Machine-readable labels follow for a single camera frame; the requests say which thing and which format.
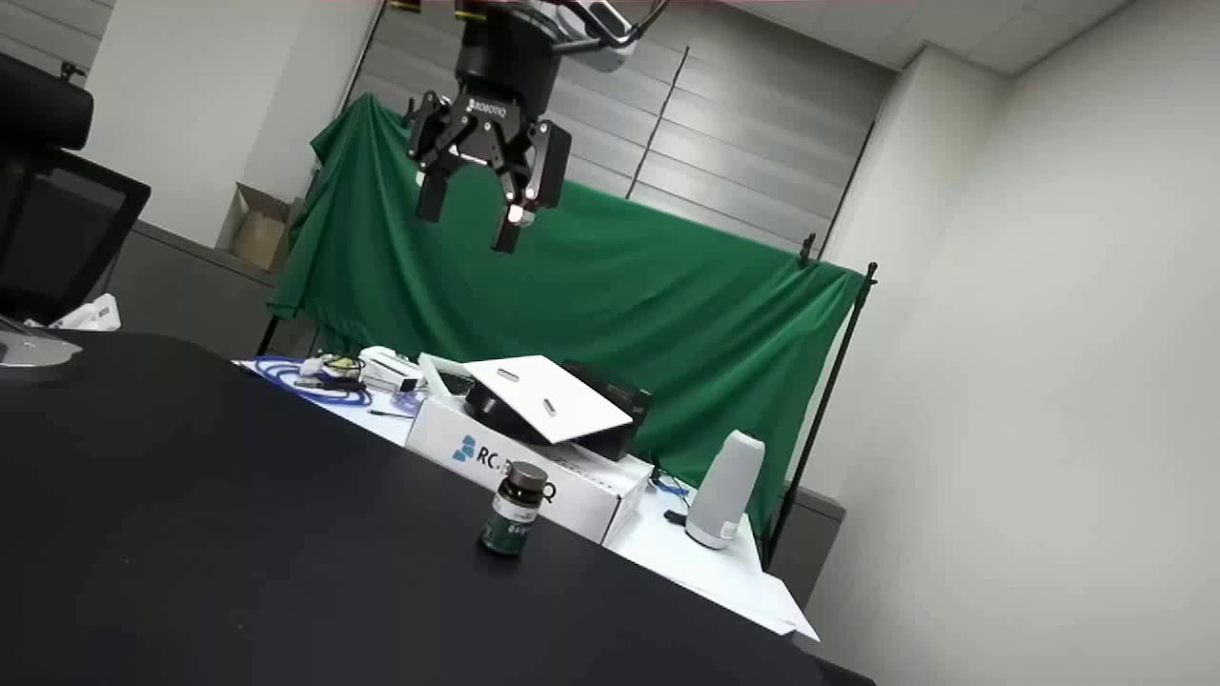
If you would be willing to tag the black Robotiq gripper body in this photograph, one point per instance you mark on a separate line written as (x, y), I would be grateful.
(506, 76)

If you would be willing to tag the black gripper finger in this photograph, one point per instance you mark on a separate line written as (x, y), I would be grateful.
(437, 137)
(539, 173)

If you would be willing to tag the small dark green bottle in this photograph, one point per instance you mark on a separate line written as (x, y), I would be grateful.
(512, 515)

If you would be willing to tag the green backdrop cloth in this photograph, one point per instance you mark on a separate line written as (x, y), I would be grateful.
(688, 290)

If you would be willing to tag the brown cardboard box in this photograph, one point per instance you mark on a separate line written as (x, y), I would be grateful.
(261, 231)

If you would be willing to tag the grey window blinds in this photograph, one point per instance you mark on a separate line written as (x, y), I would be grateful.
(764, 137)

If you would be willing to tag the white flat small box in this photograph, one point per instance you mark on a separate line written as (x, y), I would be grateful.
(386, 367)

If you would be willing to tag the white Robotiq cardboard box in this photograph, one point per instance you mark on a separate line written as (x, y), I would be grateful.
(559, 489)

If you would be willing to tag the black backdrop stand pole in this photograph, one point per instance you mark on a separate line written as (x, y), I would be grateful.
(834, 381)

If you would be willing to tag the white tall speaker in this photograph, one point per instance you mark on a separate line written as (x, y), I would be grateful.
(725, 489)

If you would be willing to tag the computer monitor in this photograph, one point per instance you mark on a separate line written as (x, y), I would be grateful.
(64, 231)

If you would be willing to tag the white table sheet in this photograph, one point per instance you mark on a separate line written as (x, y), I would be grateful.
(711, 573)

